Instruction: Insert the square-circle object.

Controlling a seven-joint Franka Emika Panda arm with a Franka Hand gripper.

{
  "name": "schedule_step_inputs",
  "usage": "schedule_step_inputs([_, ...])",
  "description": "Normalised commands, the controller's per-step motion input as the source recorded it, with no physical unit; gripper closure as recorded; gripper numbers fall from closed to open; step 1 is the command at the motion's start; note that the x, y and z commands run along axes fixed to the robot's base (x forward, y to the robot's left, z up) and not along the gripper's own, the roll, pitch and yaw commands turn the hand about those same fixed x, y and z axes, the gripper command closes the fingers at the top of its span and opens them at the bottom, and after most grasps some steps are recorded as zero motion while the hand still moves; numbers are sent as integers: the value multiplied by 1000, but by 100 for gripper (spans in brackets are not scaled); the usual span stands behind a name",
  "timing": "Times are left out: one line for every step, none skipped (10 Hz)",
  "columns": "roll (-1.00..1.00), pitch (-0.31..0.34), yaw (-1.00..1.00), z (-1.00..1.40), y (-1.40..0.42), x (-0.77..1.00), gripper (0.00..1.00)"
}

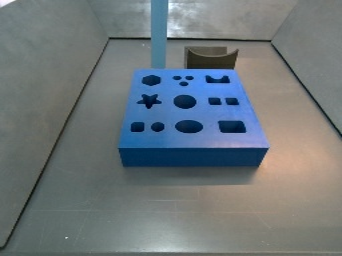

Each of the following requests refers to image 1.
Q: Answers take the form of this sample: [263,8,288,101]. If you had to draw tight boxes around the blue shape-sorting block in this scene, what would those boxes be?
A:
[117,69,270,167]

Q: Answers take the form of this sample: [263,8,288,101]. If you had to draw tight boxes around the dark grey curved holder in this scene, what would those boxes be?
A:
[184,46,239,69]

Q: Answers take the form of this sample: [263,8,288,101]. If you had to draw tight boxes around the light blue square-circle peg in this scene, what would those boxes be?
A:
[151,0,168,69]

